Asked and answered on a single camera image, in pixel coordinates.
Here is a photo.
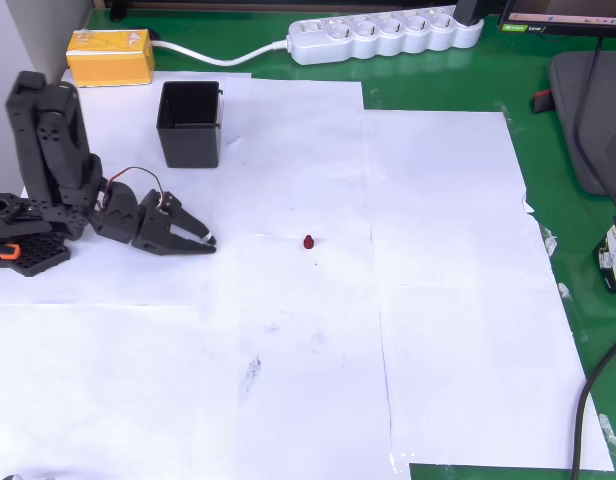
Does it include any white power cable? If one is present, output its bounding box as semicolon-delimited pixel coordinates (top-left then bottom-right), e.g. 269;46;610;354
148;37;292;68

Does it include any black monitor cable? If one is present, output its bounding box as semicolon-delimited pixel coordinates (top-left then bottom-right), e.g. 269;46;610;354
572;35;616;215

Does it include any red white servo wire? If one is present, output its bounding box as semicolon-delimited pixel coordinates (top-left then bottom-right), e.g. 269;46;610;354
100;166;166;211

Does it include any black square cup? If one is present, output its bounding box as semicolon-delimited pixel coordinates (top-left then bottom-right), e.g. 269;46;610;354
155;80;226;170

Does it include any grey laptop sleeve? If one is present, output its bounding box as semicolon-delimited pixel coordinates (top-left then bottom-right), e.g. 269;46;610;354
547;49;616;198

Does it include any yellow cardboard box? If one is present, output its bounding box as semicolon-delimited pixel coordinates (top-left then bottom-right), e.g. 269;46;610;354
65;28;157;89

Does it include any small labelled device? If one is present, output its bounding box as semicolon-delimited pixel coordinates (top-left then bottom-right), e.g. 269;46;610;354
592;214;616;296

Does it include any white power strip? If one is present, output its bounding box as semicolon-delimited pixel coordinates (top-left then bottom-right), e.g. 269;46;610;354
286;5;486;67

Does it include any orange black clamp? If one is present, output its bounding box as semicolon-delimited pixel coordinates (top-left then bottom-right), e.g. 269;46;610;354
0;236;23;272

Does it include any thick black cable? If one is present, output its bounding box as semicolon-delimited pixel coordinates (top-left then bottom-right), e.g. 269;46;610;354
569;331;616;480

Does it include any green desk mat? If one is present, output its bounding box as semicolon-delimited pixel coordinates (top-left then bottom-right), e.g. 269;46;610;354
84;0;616;480

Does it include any red black tag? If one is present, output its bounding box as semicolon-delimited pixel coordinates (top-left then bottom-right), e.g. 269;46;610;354
531;88;556;115

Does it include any white paper sheet cover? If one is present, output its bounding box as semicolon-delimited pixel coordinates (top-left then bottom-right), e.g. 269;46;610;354
0;69;616;480

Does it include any black power plug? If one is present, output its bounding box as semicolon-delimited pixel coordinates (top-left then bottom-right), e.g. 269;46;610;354
453;0;487;27

